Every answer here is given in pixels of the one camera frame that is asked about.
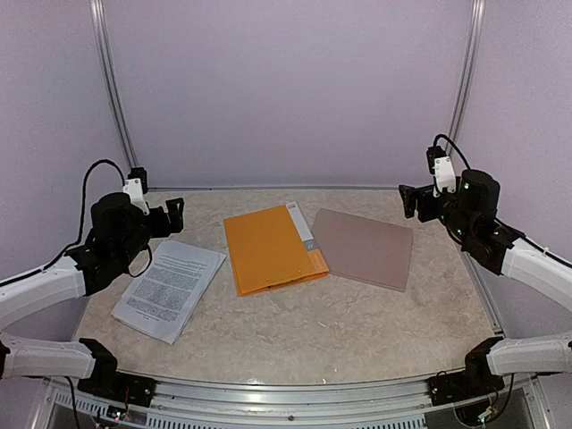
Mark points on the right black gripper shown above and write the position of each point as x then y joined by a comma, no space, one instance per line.
425,214

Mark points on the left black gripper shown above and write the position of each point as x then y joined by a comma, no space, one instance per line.
164,229

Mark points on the stack of printed papers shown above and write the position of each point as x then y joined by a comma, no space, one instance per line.
161,301

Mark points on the orange file folder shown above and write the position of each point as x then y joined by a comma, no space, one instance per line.
272,249

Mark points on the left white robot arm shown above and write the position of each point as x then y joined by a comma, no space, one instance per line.
120,231

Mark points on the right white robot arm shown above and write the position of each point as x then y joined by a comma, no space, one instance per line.
468,213

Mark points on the translucent grey plastic sheet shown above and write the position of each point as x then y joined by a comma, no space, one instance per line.
363,249

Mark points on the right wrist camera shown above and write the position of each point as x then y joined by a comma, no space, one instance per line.
441,168

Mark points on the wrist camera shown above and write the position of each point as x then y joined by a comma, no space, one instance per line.
135,187
441,168

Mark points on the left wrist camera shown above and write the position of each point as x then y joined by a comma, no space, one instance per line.
135,187

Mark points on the right aluminium frame post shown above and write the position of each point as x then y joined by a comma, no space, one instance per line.
468,67

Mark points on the aluminium frame post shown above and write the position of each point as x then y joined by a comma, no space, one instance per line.
97,12
468,67

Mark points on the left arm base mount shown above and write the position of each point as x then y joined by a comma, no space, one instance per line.
121,387

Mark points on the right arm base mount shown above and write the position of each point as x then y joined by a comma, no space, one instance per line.
455,387

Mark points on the left aluminium frame post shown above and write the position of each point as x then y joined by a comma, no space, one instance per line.
97,12

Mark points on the front aluminium rail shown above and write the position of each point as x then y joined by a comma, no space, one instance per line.
402,403

